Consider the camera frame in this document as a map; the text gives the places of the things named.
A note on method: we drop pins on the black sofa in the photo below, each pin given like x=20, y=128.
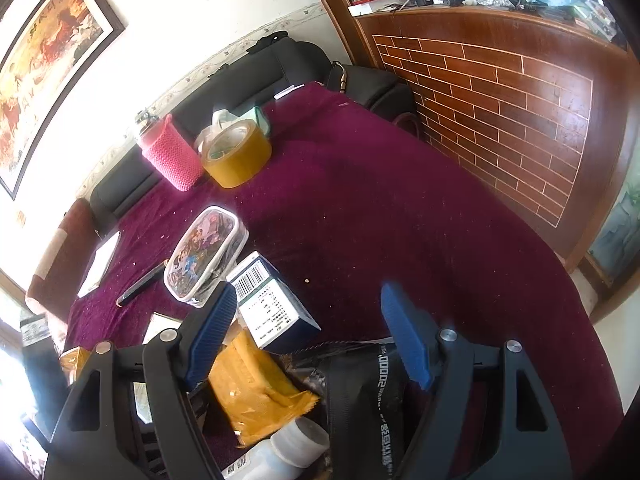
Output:
x=280, y=70

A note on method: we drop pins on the black cloth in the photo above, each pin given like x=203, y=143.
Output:
x=267, y=41

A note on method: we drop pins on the blue white barcode box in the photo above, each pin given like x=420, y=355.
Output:
x=272, y=305

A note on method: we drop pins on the clear cartoon-print pencil case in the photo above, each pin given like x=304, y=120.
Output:
x=205, y=255

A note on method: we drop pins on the maroon cushion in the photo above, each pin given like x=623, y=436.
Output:
x=60, y=260

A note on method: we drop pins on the pink knit-sleeved bottle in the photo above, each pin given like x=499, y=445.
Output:
x=167, y=155

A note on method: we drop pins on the wooden brick-pattern cabinet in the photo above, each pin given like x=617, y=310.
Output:
x=500, y=110

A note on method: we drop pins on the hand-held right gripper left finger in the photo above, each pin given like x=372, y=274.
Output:
x=212, y=330

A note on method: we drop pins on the maroon tablecloth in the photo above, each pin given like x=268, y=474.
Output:
x=400, y=210

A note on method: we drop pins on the white paper sheet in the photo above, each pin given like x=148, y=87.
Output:
x=100, y=265

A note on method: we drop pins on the black pen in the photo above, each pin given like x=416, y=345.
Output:
x=142, y=282

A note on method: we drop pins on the green framed picture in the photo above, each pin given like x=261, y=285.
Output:
x=615, y=230

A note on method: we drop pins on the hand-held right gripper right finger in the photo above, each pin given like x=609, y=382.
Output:
x=405, y=335

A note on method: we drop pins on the dark grey snack packet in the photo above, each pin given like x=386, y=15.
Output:
x=365, y=410

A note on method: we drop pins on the framed wall painting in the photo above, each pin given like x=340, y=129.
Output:
x=50, y=75

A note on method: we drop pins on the flat cream box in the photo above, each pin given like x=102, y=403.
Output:
x=160, y=325

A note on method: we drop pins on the yellow snack packet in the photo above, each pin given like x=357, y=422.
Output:
x=250, y=390

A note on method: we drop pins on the white plastic bottle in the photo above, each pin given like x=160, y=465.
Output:
x=280, y=455

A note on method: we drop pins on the white tissue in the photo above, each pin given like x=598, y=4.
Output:
x=222, y=119

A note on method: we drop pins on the yellow tape roll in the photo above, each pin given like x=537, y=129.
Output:
x=240, y=157

